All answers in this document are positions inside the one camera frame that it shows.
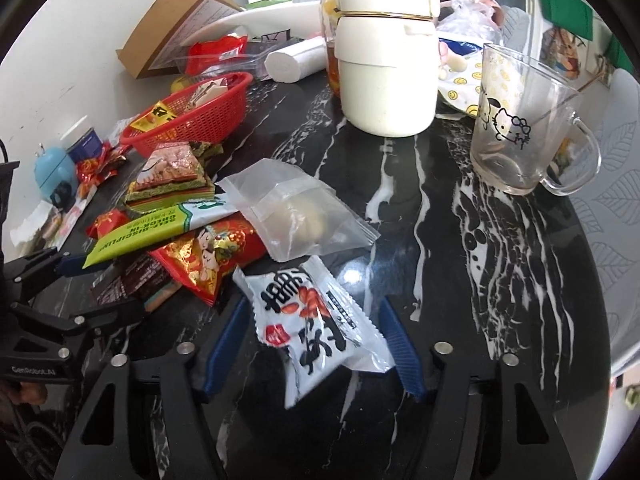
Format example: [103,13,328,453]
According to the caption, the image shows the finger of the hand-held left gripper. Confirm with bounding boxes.
[4,246,103,292]
[9,298,147,343]

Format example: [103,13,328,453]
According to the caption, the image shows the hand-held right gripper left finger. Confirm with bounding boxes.
[52,297,251,480]

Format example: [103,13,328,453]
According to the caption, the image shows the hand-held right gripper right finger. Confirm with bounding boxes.
[378,297,593,480]

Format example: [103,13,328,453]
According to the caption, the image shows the brown snack packet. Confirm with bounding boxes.
[90,252,181,311]

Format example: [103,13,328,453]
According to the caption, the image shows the lime green snack packet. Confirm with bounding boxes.
[82,199,241,269]

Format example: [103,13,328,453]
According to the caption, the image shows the white black-lettered snack packet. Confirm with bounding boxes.
[232,255,396,411]

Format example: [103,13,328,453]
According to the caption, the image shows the red gold-print snack packet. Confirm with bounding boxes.
[150,212,268,307]

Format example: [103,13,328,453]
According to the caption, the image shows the clear frosted pastry packet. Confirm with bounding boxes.
[215,158,381,262]

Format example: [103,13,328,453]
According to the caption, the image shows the red plastic basket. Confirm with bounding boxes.
[120,71,254,158]

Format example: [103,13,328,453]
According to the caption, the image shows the white pink packet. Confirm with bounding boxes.
[50,182,98,251]

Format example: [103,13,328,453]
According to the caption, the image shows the small red candy packet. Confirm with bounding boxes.
[86,210,130,240]

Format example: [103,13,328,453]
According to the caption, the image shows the torn white paper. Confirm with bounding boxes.
[10,202,56,248]

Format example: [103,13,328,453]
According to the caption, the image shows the blue round gadget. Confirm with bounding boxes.
[34,146,80,206]

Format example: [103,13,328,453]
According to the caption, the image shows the red gold candy packets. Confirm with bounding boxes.
[75,142,128,188]

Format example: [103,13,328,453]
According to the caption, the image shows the green striped snack packet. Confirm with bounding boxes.
[124,170,217,213]

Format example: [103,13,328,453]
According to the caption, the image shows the white jar with blue label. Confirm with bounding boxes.
[60,116,103,163]

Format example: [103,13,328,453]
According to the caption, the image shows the clear pink biscuit packet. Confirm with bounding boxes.
[137,142,207,186]

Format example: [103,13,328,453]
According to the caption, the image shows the yellow snack packet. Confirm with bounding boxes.
[131,102,176,133]

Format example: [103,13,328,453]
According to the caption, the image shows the beige snack packet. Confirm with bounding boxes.
[187,79,231,110]

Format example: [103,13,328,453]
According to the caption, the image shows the brown cardboard box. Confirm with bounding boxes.
[116,0,246,80]

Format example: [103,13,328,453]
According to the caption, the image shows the glass mug with cat print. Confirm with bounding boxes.
[469,42,602,197]

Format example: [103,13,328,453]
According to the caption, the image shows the red packet in tray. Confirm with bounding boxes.
[186,34,248,76]

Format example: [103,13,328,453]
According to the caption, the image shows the clear plastic tray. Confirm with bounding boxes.
[172,40,281,83]

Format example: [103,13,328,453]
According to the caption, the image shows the smiley print cloth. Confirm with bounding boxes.
[436,32,488,118]

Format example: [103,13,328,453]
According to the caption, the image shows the white paper roll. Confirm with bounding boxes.
[264,37,328,83]

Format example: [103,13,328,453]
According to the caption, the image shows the glass jar with yellow lid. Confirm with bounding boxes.
[320,0,368,98]

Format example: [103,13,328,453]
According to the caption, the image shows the printed hanging bag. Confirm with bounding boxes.
[542,25,596,81]

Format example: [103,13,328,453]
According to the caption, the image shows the crumpled clear plastic bag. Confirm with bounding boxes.
[437,0,506,46]

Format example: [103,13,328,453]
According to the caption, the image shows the green bag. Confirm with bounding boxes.
[537,0,596,43]

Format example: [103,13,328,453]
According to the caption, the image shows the cream bottle with handle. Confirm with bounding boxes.
[327,0,441,137]

